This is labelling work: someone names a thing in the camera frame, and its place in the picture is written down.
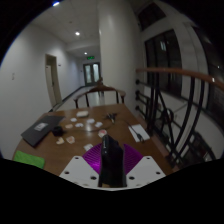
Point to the white wall switch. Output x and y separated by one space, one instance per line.
13 76

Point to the green exit sign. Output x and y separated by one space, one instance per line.
90 57

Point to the dark grey closed laptop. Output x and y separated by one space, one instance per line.
40 131

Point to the ceiling lights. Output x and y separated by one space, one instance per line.
77 33

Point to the open side door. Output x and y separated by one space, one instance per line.
52 83

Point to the dark-framed window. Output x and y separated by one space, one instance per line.
165 63

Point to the brown wooden chair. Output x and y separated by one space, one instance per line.
100 88

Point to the green mouse pad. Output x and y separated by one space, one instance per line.
30 160

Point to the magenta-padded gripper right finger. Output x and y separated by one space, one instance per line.
146 170

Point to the small white paper piece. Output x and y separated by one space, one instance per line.
79 125
98 124
88 147

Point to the black railing with wooden handrail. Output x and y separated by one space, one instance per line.
173 71

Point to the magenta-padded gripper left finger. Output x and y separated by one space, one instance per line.
78 170

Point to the flat white box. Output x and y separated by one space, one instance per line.
82 114

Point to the small pink-white paper piece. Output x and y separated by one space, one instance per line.
102 133

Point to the small beige paper piece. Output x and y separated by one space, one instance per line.
60 141
70 139

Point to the white notebook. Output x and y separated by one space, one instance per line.
138 132

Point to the glass double door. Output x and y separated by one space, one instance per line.
91 74

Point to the black computer mouse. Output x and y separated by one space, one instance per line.
111 163

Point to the small black object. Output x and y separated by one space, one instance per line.
58 131

